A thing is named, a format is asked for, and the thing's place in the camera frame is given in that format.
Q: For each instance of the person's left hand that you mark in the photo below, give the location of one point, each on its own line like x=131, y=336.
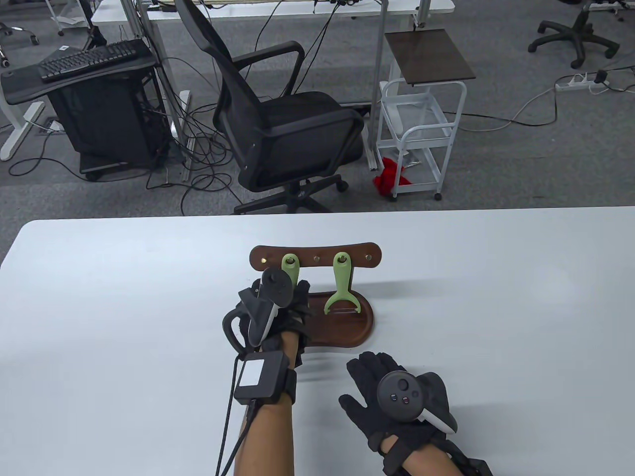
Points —
x=301, y=297

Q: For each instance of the person's right hand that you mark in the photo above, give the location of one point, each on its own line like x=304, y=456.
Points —
x=372, y=369

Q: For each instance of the green vegetable scraper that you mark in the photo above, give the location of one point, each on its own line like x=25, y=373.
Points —
x=290, y=265
x=342, y=282

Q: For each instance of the brown wooden key rack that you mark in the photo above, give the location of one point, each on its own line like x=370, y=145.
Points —
x=342, y=329

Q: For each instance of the person's left forearm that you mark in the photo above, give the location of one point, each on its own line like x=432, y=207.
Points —
x=268, y=436

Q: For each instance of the black white left hand controller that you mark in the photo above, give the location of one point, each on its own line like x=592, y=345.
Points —
x=278, y=287

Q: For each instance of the black white hand controller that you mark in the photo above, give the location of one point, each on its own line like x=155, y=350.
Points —
x=278, y=287
x=399, y=394

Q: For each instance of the black white right hand controller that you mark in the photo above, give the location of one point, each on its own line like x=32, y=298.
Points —
x=399, y=394

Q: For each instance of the red cloth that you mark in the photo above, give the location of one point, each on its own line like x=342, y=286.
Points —
x=387, y=176

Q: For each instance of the black mesh office chair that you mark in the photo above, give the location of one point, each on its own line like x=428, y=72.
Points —
x=297, y=129

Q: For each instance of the white metal rolling cart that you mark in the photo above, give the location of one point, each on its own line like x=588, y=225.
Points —
x=421, y=134

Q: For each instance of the black computer tower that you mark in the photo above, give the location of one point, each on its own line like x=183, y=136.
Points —
x=109, y=124

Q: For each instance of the dark brown wooden board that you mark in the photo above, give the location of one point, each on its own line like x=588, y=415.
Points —
x=429, y=54

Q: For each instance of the white desk with metal legs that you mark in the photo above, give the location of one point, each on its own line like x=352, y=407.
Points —
x=278, y=11

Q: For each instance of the grey floor outlet box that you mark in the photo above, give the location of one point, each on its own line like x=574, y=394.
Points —
x=55, y=126

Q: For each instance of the black keyboard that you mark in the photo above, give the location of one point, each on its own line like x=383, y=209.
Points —
x=89, y=59

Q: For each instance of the white desk foot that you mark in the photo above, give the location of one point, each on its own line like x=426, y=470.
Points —
x=22, y=126

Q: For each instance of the white power strip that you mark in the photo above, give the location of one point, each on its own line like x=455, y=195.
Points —
x=575, y=85

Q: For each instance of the black keyboard tray table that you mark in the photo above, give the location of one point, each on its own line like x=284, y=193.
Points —
x=25, y=87

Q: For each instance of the black plug adapter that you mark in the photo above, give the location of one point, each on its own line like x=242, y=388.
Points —
x=601, y=77

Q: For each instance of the black office chair base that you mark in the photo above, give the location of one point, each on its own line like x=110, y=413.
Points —
x=578, y=37

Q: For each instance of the chrome chair wheel base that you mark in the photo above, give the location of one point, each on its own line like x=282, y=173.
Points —
x=20, y=32

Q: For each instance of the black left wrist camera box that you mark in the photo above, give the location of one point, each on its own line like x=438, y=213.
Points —
x=273, y=379

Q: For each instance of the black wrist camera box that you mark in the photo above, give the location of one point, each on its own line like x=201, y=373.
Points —
x=273, y=379
x=476, y=467

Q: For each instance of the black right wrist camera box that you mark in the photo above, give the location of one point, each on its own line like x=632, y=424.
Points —
x=476, y=467

